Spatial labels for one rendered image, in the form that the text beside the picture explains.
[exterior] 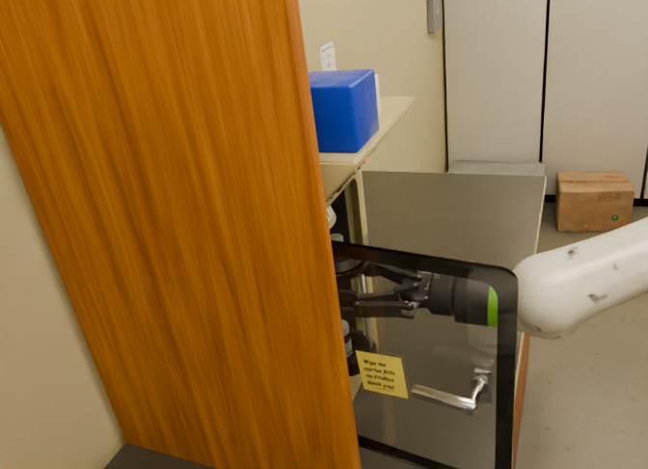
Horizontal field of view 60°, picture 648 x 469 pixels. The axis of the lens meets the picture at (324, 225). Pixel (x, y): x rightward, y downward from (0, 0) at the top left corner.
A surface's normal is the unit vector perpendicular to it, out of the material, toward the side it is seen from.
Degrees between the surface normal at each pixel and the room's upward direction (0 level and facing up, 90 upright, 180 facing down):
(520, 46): 90
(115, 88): 90
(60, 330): 90
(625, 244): 30
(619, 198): 88
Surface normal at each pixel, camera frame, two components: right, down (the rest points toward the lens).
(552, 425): -0.12, -0.89
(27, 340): 0.92, 0.07
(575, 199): -0.32, 0.42
